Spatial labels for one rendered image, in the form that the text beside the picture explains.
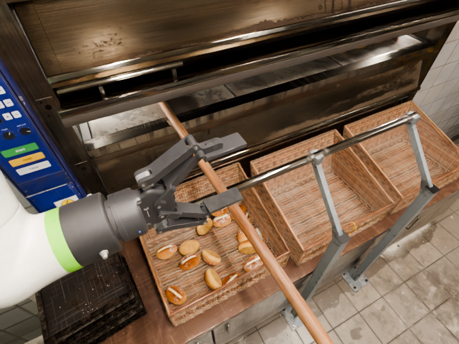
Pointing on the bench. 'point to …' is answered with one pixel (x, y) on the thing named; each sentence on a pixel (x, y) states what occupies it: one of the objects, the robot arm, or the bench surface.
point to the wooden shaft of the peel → (304, 313)
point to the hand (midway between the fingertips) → (235, 171)
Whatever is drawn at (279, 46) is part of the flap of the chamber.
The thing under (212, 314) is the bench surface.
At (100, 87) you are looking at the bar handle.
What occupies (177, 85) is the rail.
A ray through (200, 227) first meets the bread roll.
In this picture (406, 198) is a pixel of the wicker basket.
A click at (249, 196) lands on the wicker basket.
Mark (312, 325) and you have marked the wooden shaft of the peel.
